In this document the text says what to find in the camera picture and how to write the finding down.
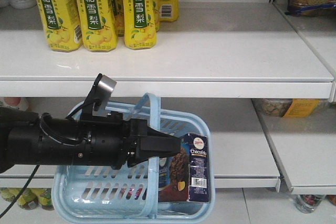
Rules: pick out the yellow pear drink bottle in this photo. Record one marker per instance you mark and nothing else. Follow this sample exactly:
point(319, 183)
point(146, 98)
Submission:
point(139, 24)
point(97, 25)
point(61, 24)

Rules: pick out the light blue plastic basket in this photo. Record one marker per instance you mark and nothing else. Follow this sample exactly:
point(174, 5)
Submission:
point(100, 194)

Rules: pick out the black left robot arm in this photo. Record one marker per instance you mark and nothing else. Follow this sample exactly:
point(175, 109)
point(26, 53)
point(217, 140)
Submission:
point(28, 138)

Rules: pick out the dark blue Chocofello cookie box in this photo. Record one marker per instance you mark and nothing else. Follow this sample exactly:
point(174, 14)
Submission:
point(184, 177)

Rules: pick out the yellow pear drink bottle right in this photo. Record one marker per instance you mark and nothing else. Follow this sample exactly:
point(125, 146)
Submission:
point(139, 24)

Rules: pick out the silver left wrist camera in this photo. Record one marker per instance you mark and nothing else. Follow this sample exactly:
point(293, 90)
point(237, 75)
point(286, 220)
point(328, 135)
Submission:
point(99, 94)

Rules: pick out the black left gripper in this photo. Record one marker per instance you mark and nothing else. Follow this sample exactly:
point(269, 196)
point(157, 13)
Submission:
point(112, 141)

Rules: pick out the white store shelf board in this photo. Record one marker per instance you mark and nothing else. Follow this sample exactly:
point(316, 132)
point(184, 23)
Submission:
point(213, 50)

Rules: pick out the yellow pear drink bottle left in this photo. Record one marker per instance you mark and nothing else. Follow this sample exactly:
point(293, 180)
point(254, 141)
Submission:
point(61, 24)

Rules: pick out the yellow pear drink bottle middle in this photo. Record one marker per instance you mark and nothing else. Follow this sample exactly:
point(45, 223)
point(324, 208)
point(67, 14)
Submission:
point(97, 25)

